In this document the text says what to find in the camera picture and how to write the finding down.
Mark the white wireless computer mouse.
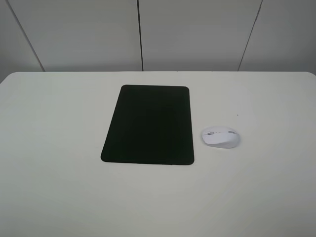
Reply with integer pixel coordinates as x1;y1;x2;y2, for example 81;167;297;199
201;126;241;149

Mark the black rectangular mouse pad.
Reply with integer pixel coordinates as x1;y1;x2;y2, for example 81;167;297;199
101;85;195;165

